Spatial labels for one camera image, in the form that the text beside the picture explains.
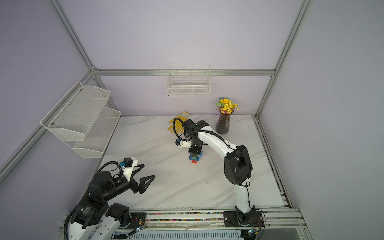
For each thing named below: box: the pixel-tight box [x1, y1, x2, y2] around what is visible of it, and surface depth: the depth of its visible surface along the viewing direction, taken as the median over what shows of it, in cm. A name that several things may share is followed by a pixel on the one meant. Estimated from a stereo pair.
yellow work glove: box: [168, 111, 191, 134], surface depth 80 cm
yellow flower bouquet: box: [215, 97, 239, 115], surface depth 95 cm
